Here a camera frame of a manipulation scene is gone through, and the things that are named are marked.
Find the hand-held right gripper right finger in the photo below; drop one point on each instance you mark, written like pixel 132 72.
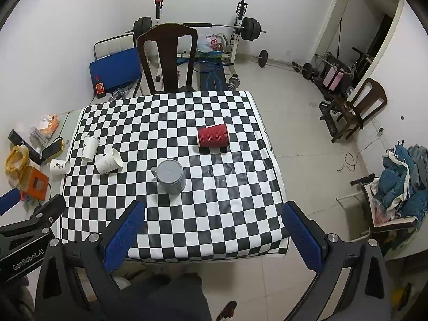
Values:
pixel 302 237

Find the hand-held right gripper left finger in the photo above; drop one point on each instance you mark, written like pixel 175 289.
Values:
pixel 123 237

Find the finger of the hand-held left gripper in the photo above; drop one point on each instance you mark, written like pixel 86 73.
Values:
pixel 50 212
pixel 8 200

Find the red ribbed paper cup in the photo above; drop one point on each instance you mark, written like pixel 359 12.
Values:
pixel 213 137

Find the white paper cup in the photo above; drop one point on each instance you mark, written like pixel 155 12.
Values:
pixel 59 168
pixel 108 162
pixel 89 148

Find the orange box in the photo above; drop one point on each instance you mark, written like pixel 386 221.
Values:
pixel 35 182

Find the yellow plastic bag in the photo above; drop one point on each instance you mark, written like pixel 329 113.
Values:
pixel 15 165

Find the black remote control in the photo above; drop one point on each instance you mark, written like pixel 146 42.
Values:
pixel 23 145

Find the black power bank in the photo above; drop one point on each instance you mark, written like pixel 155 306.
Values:
pixel 52 148

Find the clear plastic box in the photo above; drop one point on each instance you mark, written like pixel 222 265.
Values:
pixel 38 135

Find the person's dark trouser leg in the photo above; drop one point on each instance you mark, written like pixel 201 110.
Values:
pixel 167 301

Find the orange tissue packet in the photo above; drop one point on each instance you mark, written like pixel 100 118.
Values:
pixel 50 125

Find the black white checkered tablecloth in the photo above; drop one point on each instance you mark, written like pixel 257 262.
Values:
pixel 207 207

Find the chair under clothes pile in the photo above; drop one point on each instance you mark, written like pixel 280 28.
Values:
pixel 394 225

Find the pile of blue clothes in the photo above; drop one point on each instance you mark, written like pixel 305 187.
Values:
pixel 401 180

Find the dark bottle with red label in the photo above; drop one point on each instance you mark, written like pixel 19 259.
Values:
pixel 99 88

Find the brown wooden chair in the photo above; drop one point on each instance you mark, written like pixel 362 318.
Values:
pixel 362 107

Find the blue flat board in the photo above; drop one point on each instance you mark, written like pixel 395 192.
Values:
pixel 115 68

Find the pink padded exercise machine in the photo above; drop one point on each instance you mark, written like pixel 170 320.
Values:
pixel 334 75

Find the chrome dumbbell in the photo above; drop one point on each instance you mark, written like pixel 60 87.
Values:
pixel 234 83

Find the blue padded bench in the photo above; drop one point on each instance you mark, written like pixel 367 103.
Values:
pixel 212 77

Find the small barbell with black plates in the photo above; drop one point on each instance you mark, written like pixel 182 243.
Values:
pixel 263 57

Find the dark wooden chair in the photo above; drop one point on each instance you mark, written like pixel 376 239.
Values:
pixel 172 53

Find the white weight bench rack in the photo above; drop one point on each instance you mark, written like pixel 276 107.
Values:
pixel 235 45

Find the printed plastic bag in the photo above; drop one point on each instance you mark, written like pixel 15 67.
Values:
pixel 212 45

